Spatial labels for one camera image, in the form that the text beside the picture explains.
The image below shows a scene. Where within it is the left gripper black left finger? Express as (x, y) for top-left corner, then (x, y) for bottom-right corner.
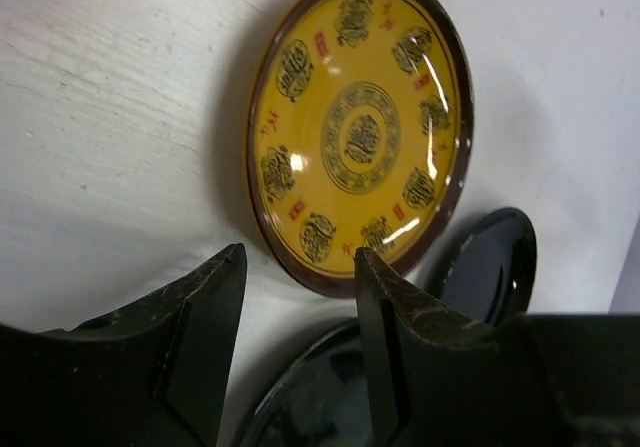
(1, 244), (247, 446)

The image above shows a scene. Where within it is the glossy black plate lower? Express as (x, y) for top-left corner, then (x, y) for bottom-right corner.
(232, 319), (374, 447)

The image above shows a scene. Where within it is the yellow patterned brown plate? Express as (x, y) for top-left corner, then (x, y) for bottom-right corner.
(245, 0), (474, 298)

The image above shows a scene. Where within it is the glossy black plate upper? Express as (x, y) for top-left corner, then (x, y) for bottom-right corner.
(425, 207), (537, 326)

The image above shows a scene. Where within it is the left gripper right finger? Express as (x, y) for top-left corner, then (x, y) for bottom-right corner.
(354, 248), (639, 446)

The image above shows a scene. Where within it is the glossy black plate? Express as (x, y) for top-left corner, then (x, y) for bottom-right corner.
(425, 207), (537, 326)
(232, 319), (374, 447)

